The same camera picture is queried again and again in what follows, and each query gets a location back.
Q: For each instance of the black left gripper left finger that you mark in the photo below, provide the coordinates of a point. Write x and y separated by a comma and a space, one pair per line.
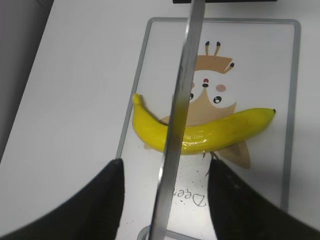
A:
94, 213

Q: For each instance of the grey-rimmed deer cutting board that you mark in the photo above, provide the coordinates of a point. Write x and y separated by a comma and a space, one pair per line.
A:
245, 64

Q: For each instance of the yellow plastic banana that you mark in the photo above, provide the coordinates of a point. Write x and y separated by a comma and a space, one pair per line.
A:
212, 136

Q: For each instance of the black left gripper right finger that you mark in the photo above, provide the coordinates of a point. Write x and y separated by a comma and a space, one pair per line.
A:
238, 212

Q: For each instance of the white-handled kitchen knife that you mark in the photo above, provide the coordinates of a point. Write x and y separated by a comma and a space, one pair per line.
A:
177, 122

